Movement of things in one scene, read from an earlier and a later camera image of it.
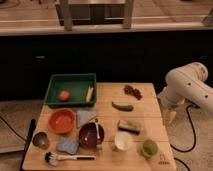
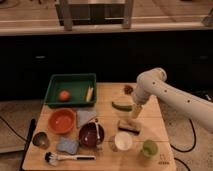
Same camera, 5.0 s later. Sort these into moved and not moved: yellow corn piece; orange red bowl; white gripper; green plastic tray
Moved: white gripper
Not moved: orange red bowl; green plastic tray; yellow corn piece
